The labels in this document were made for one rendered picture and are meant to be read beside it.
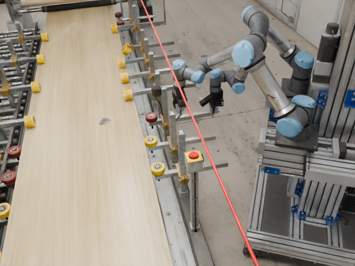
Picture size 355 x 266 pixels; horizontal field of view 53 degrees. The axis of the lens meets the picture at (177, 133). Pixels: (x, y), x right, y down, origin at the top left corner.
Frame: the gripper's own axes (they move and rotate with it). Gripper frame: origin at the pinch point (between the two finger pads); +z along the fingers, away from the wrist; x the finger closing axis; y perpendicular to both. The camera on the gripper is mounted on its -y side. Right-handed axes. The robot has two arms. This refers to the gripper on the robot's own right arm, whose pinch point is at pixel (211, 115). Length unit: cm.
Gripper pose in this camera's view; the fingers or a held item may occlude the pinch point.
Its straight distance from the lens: 252.9
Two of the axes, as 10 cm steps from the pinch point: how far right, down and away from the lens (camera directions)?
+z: 0.4, 7.8, 6.2
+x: -2.1, -6.0, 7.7
